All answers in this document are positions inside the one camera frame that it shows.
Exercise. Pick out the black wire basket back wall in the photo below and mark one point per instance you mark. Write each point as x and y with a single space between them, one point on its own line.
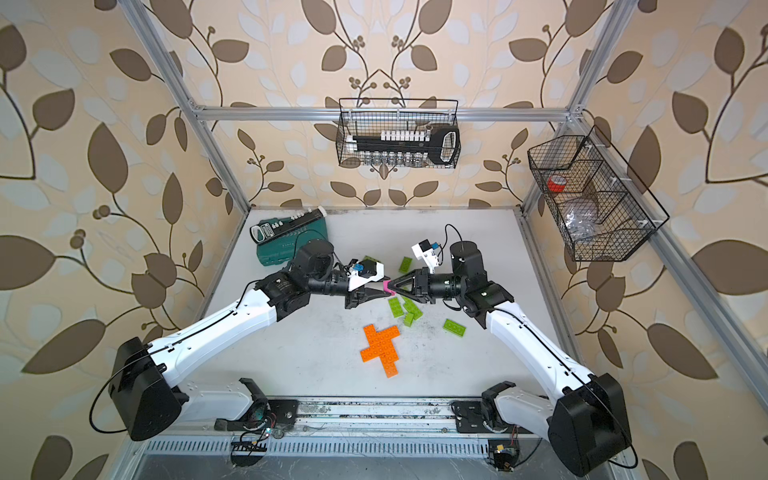
374 114

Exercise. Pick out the red tape roll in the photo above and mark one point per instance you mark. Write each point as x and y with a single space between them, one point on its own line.
556 184

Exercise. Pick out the black socket set in basket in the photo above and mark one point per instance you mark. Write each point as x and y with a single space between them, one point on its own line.
433 146

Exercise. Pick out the green lego brick lower right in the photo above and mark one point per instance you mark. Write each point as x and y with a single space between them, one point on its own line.
454 328

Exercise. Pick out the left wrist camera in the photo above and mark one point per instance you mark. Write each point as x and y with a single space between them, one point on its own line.
364 272

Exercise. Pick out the green lego brick far right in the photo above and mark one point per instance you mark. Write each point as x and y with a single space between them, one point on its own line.
405 265

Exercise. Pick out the black bit holder on case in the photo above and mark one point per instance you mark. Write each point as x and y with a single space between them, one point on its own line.
270 230

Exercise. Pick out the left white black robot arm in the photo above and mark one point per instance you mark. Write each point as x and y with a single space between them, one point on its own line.
145 385

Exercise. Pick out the pink lego brick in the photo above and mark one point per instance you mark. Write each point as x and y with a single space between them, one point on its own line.
387 289

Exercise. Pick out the black wire basket right wall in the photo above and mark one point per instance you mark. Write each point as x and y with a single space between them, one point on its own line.
628 212

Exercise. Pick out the black wire basket wall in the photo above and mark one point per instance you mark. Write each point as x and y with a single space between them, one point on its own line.
374 114
628 212

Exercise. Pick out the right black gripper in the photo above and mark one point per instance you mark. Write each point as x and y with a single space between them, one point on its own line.
422 283

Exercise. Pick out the orange lego brick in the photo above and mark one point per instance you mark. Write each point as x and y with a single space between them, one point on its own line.
372 335
389 333
386 351
369 353
390 369

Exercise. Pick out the green lego brick centre left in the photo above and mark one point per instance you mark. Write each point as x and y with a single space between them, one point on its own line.
395 307

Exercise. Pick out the green tool case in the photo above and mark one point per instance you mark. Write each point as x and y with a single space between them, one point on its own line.
281 250

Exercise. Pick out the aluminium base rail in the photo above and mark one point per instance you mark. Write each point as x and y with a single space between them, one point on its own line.
245 421

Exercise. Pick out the clear plastic bag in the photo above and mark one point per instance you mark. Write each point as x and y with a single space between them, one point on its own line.
580 217

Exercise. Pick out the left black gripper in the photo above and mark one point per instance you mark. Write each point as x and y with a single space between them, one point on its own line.
357 297

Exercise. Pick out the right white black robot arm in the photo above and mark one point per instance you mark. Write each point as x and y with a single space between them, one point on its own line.
540 360

